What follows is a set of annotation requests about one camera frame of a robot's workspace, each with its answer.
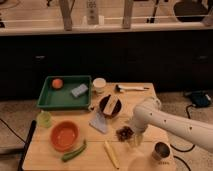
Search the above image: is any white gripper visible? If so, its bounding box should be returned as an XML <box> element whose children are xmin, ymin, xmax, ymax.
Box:
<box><xmin>129</xmin><ymin>117</ymin><xmax>148</xmax><ymax>147</ymax></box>

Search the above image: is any dark grape bunch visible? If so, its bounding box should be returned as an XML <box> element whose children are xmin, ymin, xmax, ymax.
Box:
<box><xmin>116</xmin><ymin>126</ymin><xmax>134</xmax><ymax>142</ymax></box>

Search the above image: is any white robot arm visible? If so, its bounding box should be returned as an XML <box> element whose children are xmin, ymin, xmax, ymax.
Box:
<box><xmin>129</xmin><ymin>97</ymin><xmax>213</xmax><ymax>153</ymax></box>

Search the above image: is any red bowl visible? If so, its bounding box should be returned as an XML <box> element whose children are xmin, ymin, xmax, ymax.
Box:
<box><xmin>50</xmin><ymin>121</ymin><xmax>79</xmax><ymax>152</ymax></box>

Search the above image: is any metal cup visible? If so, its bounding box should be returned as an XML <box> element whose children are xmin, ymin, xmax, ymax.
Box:
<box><xmin>152</xmin><ymin>142</ymin><xmax>170</xmax><ymax>161</ymax></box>

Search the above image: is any grey blue cloth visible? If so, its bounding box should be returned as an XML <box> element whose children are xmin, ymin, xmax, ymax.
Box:
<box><xmin>89</xmin><ymin>112</ymin><xmax>108</xmax><ymax>134</ymax></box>

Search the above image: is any wooden block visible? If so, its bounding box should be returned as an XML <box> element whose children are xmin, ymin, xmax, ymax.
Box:
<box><xmin>103</xmin><ymin>95</ymin><xmax>118</xmax><ymax>115</ymax></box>

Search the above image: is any white cup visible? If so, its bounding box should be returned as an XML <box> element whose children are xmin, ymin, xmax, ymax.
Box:
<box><xmin>93</xmin><ymin>78</ymin><xmax>106</xmax><ymax>93</ymax></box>

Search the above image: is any dark blue device on floor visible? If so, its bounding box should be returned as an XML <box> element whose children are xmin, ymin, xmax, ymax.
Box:
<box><xmin>190</xmin><ymin>92</ymin><xmax>211</xmax><ymax>107</ymax></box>

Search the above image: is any green cucumber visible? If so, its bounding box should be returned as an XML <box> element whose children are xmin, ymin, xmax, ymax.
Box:
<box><xmin>61</xmin><ymin>140</ymin><xmax>87</xmax><ymax>162</ymax></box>

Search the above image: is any blue sponge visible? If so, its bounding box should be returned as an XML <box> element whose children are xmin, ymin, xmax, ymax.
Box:
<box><xmin>71</xmin><ymin>84</ymin><xmax>88</xmax><ymax>97</ymax></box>

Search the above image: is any green plastic tray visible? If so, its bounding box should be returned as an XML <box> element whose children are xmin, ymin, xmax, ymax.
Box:
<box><xmin>37</xmin><ymin>75</ymin><xmax>91</xmax><ymax>110</ymax></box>

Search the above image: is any green cup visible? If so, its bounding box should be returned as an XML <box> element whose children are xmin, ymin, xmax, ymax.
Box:
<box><xmin>37</xmin><ymin>111</ymin><xmax>51</xmax><ymax>128</ymax></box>

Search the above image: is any orange fruit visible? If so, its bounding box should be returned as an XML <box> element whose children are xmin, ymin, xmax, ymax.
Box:
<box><xmin>51</xmin><ymin>78</ymin><xmax>63</xmax><ymax>89</ymax></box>

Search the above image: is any black cable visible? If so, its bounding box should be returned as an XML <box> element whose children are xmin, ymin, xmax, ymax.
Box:
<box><xmin>169</xmin><ymin>103</ymin><xmax>201</xmax><ymax>171</ymax></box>

